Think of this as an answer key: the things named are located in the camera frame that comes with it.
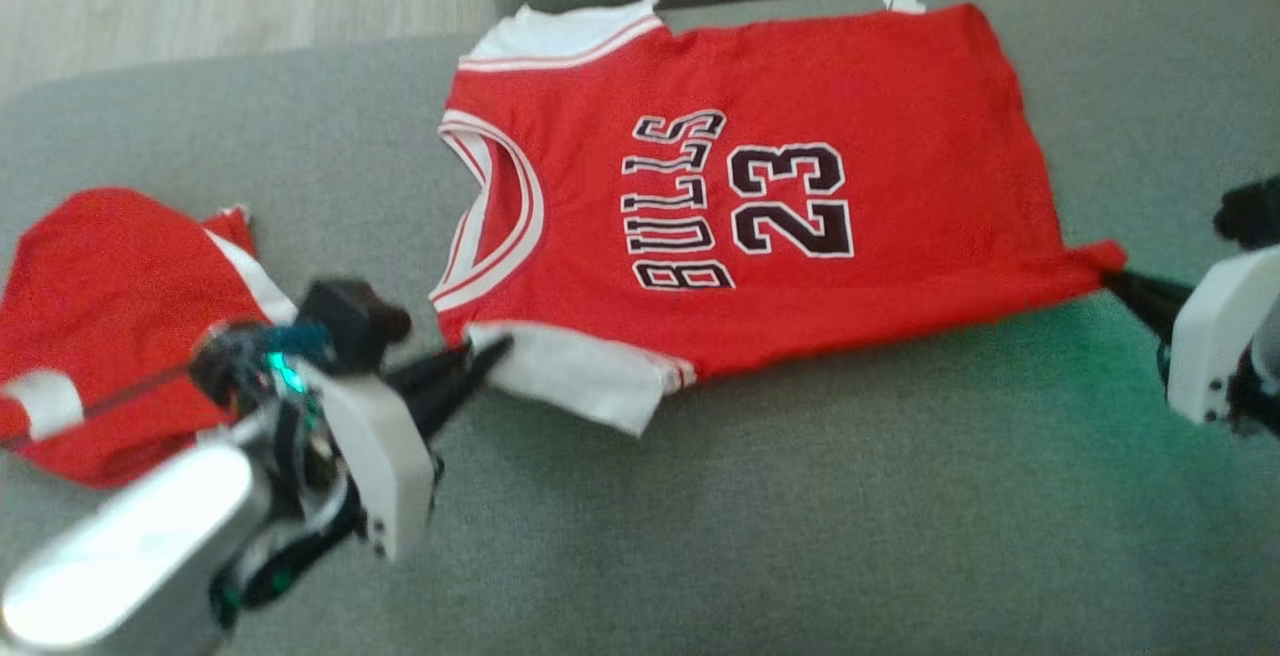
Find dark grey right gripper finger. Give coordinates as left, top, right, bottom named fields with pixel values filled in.
left=1100, top=269, right=1197, bottom=304
left=1103, top=279, right=1188, bottom=343

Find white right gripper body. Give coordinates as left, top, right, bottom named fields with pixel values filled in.
left=1165, top=246, right=1280, bottom=427

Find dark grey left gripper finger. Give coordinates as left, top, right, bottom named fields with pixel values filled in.
left=385, top=346, right=476, bottom=399
left=410, top=334, right=516, bottom=442

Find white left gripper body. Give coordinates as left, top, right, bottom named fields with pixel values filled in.
left=295, top=356, right=441, bottom=562

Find red Bulls 23 jersey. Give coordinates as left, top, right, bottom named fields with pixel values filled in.
left=428, top=0, right=1129, bottom=437

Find red shorts with white stripe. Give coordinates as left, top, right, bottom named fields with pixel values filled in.
left=0, top=186, right=301, bottom=489

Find grey fabric sofa seat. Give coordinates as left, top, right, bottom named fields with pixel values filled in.
left=0, top=0, right=1280, bottom=656

